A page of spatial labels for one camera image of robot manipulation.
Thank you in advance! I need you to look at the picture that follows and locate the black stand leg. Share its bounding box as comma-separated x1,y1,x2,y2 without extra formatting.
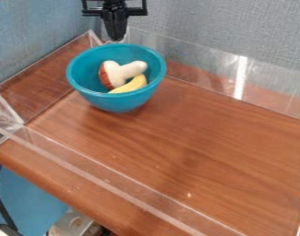
0,199,22,236

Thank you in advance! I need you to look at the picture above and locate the white object under table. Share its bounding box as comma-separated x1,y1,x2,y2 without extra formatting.
46,209,102,236

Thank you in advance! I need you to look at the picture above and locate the clear acrylic barrier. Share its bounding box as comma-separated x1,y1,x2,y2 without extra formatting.
0,28,300,236

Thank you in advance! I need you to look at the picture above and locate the yellow plush banana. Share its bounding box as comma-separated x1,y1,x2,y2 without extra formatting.
110,74,147,93

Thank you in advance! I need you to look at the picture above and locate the plush mushroom toy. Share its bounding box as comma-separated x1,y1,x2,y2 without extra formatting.
99,61,147,89

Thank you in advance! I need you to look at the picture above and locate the blue plastic bowl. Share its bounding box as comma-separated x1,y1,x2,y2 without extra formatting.
66,43,166,112

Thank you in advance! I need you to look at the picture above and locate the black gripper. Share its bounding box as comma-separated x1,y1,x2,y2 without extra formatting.
81,0,149,41

